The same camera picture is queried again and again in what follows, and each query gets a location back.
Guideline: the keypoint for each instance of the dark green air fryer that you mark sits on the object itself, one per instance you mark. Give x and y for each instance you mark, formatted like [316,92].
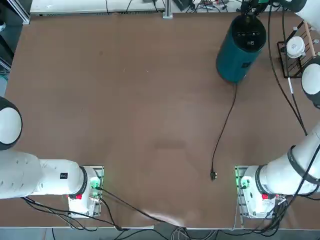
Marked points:
[235,62]

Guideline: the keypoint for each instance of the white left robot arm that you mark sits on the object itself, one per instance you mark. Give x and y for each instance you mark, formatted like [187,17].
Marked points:
[25,175]

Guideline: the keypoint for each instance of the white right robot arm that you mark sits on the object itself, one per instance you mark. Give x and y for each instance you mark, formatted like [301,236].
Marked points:
[275,180]

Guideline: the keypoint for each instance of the aluminium frame post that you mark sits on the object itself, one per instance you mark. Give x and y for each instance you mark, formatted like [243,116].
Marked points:
[167,10]

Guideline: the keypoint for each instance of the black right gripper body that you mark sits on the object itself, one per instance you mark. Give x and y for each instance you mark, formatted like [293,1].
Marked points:
[251,1]

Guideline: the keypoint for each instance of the aluminium frame rail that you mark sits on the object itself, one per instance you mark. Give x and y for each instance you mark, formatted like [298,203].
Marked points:
[21,12]

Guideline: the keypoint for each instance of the white cup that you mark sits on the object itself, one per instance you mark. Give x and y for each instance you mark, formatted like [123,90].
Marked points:
[295,47]

